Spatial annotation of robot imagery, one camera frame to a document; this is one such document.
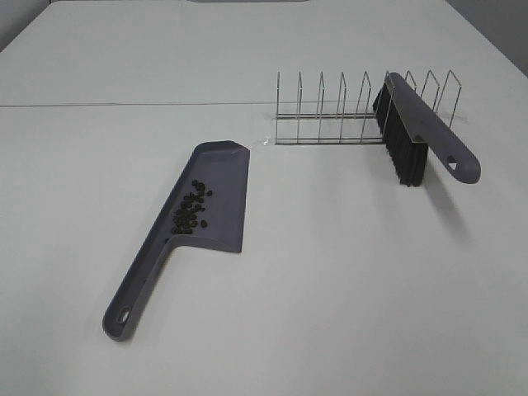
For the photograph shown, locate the purple hand brush black bristles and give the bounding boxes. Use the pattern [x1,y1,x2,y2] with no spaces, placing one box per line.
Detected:
[373,73,481,186]

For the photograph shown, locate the purple dustpan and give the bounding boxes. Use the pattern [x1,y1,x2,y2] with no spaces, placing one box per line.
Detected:
[102,140,250,342]

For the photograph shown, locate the metal wire rack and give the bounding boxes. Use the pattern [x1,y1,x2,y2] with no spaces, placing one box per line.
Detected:
[271,69,463,146]

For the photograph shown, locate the pile of coffee beans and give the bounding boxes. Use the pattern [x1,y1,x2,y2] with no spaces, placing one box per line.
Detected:
[170,179,214,235]

